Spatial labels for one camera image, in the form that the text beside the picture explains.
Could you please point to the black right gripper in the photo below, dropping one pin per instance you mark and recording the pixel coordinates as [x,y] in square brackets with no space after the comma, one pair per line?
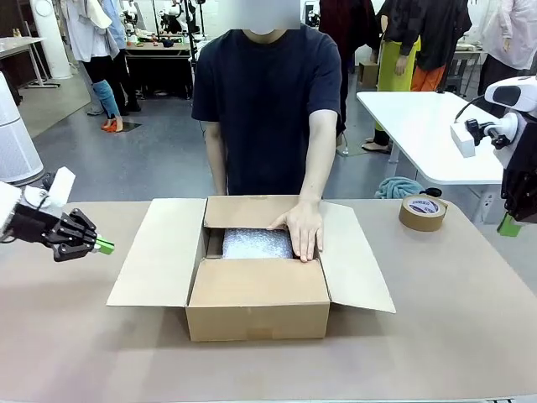
[524,176]

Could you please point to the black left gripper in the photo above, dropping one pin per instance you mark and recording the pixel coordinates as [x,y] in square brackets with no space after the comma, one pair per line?
[33,228]

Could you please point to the bubble bundle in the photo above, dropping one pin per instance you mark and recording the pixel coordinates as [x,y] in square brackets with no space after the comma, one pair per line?
[251,245]

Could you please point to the brown cardboard box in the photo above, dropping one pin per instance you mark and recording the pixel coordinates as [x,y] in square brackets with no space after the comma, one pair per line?
[256,310]

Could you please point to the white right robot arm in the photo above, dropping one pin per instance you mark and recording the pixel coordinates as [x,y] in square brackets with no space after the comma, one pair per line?
[529,98]

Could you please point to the person's right forearm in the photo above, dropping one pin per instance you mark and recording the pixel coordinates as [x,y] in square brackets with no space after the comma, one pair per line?
[216,163]

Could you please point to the person's left hand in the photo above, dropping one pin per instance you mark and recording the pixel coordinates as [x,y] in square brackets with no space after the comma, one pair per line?
[306,231]

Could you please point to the small black object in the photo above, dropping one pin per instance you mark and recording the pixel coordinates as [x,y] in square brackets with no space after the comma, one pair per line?
[432,192]

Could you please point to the brown packing tape roll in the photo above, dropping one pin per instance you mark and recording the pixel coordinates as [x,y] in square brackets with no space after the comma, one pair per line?
[409,220]

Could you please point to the teal towel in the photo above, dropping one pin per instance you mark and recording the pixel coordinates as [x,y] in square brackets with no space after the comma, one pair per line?
[398,186]

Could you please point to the orange shoes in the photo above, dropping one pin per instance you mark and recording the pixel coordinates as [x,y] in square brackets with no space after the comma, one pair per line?
[112,126]

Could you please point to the white table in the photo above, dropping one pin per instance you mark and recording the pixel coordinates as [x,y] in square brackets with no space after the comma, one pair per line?
[419,126]

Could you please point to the grey metal chair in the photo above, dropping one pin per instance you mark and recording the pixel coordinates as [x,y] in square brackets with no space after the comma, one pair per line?
[459,71]

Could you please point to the person in white shirt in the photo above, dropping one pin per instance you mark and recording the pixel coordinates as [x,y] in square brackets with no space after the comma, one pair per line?
[516,38]

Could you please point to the black background table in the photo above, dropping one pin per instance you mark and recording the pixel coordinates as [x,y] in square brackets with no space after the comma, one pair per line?
[159,67]

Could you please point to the person in yellow apron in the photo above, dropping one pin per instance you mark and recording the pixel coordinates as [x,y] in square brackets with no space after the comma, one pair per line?
[394,67]

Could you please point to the white round column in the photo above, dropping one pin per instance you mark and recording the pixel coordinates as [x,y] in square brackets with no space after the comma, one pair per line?
[52,42]

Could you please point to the person in orange trousers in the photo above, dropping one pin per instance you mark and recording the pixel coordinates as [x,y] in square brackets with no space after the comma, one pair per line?
[440,42]

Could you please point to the grey side table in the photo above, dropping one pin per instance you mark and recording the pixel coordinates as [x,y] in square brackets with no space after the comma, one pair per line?
[17,44]

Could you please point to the person in grey coat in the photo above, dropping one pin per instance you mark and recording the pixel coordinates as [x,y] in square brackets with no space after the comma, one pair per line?
[90,33]

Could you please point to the small cardboard box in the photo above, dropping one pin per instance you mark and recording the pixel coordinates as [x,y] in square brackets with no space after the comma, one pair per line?
[369,75]

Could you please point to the black light stand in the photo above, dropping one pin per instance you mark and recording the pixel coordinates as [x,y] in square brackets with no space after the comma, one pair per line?
[193,50]

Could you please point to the person in navy T-shirt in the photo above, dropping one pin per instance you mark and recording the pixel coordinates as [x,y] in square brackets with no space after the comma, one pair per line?
[268,105]

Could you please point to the person in dark red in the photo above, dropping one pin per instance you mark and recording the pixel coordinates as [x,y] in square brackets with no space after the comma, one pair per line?
[348,25]

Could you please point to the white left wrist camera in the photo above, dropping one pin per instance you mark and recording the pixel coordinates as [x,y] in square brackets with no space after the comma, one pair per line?
[63,184]

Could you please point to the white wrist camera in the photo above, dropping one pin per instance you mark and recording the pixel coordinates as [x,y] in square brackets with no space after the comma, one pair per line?
[63,184]
[461,140]

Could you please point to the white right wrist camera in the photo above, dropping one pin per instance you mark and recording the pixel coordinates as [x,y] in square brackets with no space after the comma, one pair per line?
[461,140]

